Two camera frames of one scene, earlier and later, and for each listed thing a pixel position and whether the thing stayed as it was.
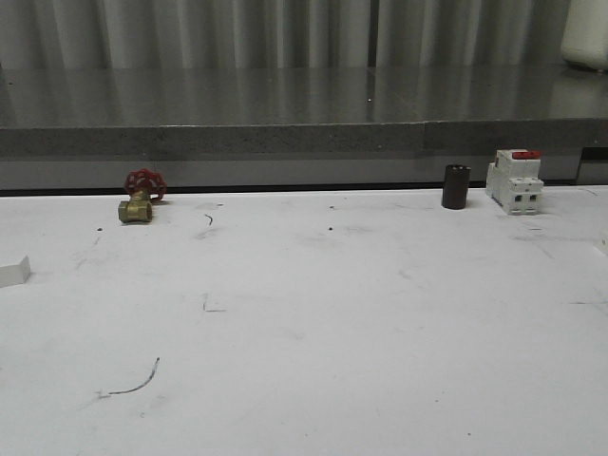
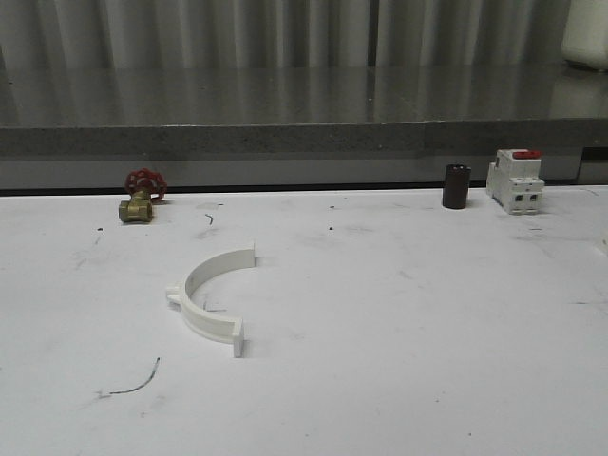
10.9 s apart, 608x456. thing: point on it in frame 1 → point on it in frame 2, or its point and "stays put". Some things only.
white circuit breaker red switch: x=512 y=180 stays put
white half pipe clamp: x=16 y=274 → x=179 y=294
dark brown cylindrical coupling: x=455 y=187 stays put
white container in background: x=585 y=33 stays put
